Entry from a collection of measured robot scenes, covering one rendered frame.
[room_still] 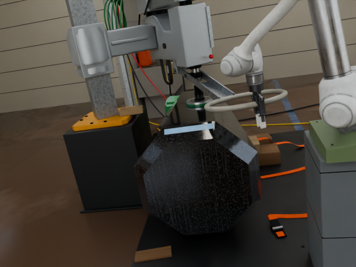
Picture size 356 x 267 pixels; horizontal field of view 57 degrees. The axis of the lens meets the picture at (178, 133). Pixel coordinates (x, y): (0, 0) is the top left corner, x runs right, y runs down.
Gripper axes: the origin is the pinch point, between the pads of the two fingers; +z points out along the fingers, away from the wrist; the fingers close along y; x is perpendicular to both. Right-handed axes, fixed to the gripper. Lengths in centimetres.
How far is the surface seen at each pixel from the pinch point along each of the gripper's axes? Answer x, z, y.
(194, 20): 13, -63, 71
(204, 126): 25.2, 3.6, 32.4
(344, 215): -19, 42, -39
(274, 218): -12, 80, 38
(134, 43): 57, -60, 128
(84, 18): 92, -85, 114
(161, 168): 57, 25, 35
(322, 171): -11.1, 18.8, -38.0
